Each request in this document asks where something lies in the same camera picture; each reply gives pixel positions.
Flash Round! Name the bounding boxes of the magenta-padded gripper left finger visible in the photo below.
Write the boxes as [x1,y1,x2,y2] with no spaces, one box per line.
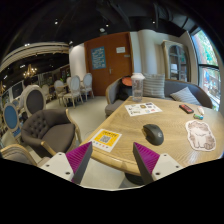
[39,141,94,185]

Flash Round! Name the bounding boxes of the glass-door wooden cabinet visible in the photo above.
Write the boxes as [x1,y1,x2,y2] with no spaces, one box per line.
[162,39,189,83]

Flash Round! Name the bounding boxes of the chandelier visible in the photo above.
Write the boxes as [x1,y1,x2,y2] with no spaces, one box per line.
[22,64,38,79]

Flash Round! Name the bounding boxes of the blue poster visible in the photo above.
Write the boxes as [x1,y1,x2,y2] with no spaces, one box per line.
[90,46,107,70]

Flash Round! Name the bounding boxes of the beige wooden-framed chair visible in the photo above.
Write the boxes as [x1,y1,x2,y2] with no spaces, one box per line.
[0,143,51,168]

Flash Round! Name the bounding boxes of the black and orange backpack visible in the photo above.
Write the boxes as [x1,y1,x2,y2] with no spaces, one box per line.
[115,76,134,101]

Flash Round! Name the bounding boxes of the black and red box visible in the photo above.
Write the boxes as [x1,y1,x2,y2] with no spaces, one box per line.
[178,103,195,115]

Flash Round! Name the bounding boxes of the grey round-back chair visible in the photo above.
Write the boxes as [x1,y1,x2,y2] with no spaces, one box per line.
[23,85,48,118]

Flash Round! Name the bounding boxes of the group of white chairs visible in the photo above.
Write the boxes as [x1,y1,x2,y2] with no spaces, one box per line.
[41,72,95,108]

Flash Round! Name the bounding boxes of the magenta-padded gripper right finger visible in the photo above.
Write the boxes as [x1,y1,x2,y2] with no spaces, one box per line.
[132,142,184,185]

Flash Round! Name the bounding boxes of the brown wooden door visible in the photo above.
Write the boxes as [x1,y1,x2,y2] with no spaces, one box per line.
[83,31,134,97]

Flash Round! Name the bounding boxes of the blue round-back chair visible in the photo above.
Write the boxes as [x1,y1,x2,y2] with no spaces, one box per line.
[2,102,23,138]

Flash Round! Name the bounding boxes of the yellow square code sticker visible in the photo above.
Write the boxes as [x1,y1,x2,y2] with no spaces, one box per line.
[90,128,123,153]

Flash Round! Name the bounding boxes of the large black-framed window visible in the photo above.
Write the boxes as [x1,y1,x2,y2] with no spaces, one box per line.
[190,29,223,111]

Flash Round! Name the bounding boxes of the grey tufted armchair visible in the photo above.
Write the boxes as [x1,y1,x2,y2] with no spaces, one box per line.
[20,108,83,158]

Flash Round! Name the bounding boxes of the dark grey computer mouse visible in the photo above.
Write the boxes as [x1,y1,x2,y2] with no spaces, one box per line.
[142,123,165,146]

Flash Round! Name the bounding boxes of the upright striped cushion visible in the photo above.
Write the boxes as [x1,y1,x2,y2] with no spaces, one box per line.
[143,73,166,99]

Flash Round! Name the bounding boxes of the white sticker sheet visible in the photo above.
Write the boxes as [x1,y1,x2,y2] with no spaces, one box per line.
[124,101,163,117]

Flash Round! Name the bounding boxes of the cat-shaped mouse pad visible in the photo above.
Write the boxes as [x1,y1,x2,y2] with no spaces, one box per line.
[185,119,217,152]

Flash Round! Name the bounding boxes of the grey curved sofa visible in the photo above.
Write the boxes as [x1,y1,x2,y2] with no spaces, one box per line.
[104,77,214,118]

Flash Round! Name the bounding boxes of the flat-lying striped cushion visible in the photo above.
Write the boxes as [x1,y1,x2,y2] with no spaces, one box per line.
[169,86,201,106]

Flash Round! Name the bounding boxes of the clear shaker bottle white lid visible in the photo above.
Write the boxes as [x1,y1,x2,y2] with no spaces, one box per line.
[130,72,146,103]

